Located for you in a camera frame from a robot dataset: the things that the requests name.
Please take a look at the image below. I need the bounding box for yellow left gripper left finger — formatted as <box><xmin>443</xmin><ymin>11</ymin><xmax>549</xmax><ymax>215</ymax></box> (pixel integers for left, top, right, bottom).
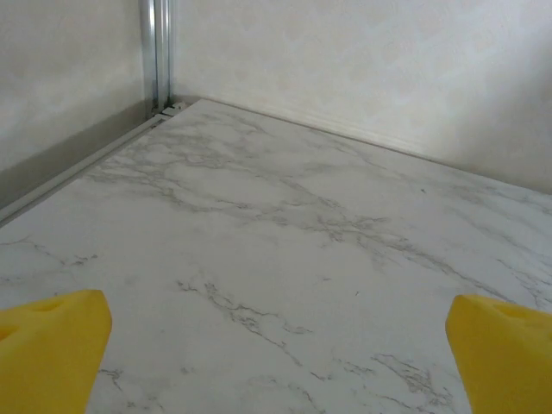
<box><xmin>0</xmin><ymin>289</ymin><xmax>113</xmax><ymax>414</ymax></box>

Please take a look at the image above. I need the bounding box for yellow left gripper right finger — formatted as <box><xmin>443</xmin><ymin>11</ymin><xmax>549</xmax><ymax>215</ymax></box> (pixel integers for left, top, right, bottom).
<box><xmin>446</xmin><ymin>294</ymin><xmax>552</xmax><ymax>414</ymax></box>

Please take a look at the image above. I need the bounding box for aluminium side rail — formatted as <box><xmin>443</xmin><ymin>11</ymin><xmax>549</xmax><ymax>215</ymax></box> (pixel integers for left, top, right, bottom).
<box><xmin>0</xmin><ymin>101</ymin><xmax>186</xmax><ymax>228</ymax></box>

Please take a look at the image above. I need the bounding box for aluminium frame post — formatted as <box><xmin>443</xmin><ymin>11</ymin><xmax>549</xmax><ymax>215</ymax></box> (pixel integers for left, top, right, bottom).
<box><xmin>137</xmin><ymin>0</ymin><xmax>174</xmax><ymax>116</ymax></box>

